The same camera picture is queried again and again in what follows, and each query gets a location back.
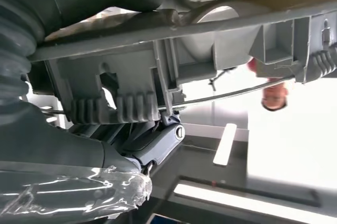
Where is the white ceiling light strip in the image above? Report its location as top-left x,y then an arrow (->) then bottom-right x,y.
173,182 -> 337,224
212,123 -> 238,167

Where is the person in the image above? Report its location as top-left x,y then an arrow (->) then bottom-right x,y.
246,57 -> 289,113

